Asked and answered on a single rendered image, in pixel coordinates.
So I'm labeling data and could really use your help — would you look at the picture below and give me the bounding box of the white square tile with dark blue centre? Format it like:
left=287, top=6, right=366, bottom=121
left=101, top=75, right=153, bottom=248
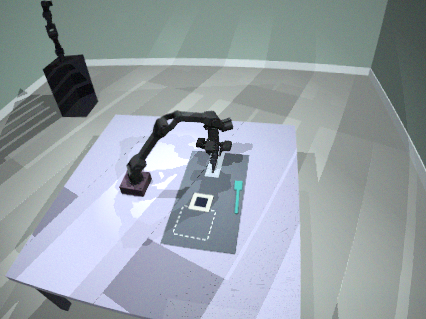
left=188, top=193, right=214, bottom=212

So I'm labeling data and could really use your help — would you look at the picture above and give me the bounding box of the teal flat trowel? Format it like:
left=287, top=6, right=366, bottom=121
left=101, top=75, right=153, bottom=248
left=234, top=181, right=243, bottom=214

